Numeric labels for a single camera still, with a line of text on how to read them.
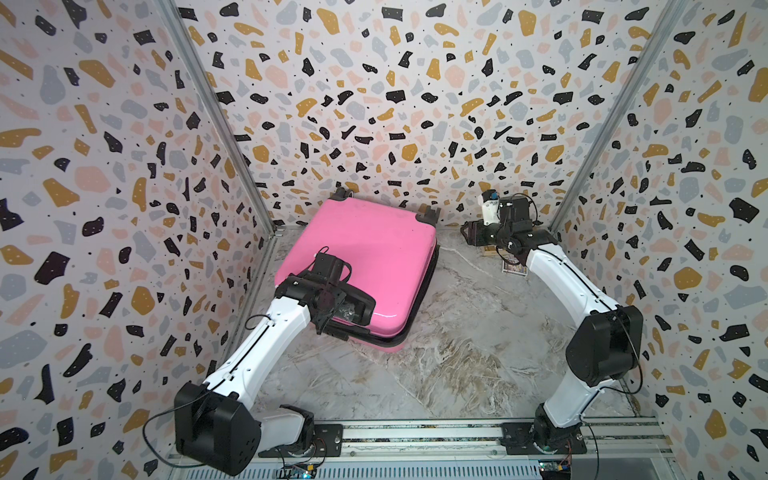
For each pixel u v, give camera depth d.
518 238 0.64
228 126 0.91
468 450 0.73
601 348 0.47
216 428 0.38
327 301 0.57
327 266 0.62
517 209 0.65
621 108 0.88
